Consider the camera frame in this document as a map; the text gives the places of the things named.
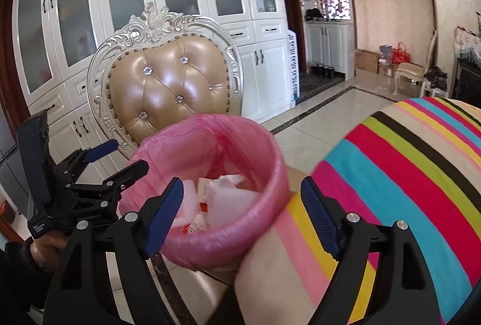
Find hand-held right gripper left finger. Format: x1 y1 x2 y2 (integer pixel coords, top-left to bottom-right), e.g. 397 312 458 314
43 177 185 325

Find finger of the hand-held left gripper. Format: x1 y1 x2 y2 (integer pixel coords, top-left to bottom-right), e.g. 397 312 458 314
54 139 120 176
65 159 150 199

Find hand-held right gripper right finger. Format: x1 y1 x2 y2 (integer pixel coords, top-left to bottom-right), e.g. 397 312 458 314
301 176 442 325

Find white foam block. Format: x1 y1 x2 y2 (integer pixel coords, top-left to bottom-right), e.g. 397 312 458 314
208 188 264 232

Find pink-lined trash bin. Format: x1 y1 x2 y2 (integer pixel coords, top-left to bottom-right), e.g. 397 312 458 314
120 114 289 269

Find person's left forearm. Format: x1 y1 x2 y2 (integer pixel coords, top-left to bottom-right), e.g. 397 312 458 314
0 237 46 314

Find person's left hand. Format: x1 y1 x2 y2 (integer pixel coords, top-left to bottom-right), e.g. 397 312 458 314
33 234 70 262

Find white crumpled paper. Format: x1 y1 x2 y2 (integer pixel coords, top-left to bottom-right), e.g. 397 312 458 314
215 175 246 191

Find striped colourful tablecloth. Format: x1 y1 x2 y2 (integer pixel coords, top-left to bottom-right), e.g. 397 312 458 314
235 97 481 325

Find ornate beige leather chair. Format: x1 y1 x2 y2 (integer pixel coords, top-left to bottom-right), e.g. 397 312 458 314
87 3 241 156

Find dark patterned rug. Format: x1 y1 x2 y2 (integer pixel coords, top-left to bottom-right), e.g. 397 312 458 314
301 75 344 100

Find row of dark shoes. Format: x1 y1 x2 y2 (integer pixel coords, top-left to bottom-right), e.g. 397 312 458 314
310 62 339 78

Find white patterned board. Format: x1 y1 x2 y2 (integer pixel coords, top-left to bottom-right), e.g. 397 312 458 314
287 31 302 105

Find large cardboard box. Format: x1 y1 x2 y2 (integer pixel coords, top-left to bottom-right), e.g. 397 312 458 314
354 49 379 73

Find tall white glass-door cabinet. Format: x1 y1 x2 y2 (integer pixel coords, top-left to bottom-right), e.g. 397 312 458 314
11 0 292 175

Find low white cabinet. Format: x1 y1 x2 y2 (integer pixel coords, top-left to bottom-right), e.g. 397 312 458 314
305 22 356 81

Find white chair beige cushion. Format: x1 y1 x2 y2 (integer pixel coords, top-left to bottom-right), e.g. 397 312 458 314
394 30 440 97

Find red gift bag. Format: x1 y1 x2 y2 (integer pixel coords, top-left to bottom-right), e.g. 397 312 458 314
393 42 412 64

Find black piano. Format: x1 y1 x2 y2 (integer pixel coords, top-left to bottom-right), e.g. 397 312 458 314
449 60 481 104

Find dark wooden door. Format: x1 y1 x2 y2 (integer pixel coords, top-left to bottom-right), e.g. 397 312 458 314
277 0 304 80

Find floral lace cloth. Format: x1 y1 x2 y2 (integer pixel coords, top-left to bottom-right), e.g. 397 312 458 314
453 26 481 68

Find brown wooden door frame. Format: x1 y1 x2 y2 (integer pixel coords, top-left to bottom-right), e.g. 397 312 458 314
0 0 31 130

